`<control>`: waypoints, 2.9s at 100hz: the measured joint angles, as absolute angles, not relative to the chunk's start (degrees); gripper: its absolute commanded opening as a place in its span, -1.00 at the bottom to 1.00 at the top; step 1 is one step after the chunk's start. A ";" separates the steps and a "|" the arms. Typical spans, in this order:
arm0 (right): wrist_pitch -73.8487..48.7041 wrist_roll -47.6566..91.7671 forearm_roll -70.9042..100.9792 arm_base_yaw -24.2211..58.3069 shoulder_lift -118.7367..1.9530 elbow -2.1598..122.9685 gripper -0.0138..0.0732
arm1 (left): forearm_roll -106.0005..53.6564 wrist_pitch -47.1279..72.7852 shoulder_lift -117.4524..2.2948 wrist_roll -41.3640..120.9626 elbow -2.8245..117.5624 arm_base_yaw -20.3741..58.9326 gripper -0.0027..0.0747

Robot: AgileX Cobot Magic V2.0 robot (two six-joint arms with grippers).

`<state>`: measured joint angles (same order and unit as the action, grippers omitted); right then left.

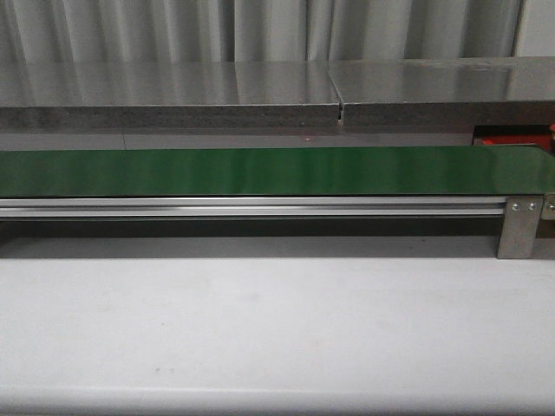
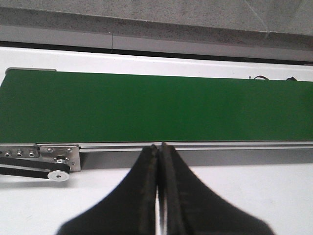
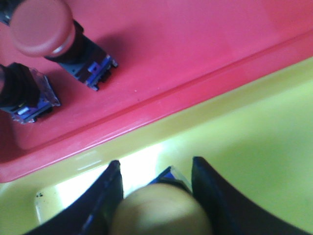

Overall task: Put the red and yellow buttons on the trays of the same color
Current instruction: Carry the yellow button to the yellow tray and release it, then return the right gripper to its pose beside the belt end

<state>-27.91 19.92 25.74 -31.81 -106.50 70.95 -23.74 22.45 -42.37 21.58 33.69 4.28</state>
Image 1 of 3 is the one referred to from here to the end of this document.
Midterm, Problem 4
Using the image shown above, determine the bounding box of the green conveyor belt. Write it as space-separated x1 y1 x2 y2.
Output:
1 146 554 198

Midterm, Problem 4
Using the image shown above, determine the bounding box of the grey stone counter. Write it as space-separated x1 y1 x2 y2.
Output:
1 57 554 151

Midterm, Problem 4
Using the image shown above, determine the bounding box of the red plastic bin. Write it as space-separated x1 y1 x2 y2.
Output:
474 135 554 156

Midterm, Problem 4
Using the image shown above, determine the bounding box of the grey pleated curtain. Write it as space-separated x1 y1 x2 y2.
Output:
1 1 523 63

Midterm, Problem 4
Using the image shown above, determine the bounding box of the aluminium conveyor frame rail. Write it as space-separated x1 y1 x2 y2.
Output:
1 196 506 221

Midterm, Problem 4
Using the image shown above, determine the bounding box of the steel conveyor support bracket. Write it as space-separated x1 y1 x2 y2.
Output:
497 196 543 259

